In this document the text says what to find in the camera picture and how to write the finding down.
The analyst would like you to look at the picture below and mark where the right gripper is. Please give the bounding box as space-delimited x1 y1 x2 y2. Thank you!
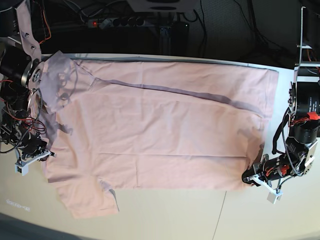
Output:
15 143 57 167

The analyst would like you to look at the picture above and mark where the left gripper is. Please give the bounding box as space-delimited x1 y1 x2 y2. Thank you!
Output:
246 154 282 193

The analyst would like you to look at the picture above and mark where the pink T-shirt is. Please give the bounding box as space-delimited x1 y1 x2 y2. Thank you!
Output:
40 52 278 218

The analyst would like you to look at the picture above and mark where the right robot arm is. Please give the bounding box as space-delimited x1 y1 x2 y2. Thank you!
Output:
0 0 91 175

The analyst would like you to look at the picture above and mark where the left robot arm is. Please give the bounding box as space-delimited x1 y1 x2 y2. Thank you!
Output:
241 0 320 198

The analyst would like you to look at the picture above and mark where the white power adapter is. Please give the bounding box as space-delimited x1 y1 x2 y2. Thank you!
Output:
99 19 113 30

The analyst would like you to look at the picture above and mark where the white power strip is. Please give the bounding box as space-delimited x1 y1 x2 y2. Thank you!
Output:
87 16 146 29

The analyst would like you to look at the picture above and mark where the aluminium table leg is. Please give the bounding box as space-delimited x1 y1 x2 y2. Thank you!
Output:
157 12 172 56

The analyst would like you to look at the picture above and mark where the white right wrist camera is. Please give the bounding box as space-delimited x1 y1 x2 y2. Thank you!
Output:
14 163 29 176

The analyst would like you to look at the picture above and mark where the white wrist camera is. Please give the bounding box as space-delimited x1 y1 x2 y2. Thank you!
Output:
14 163 29 176
267 191 283 204

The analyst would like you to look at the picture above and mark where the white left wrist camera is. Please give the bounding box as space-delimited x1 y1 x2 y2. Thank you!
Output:
267 191 283 204

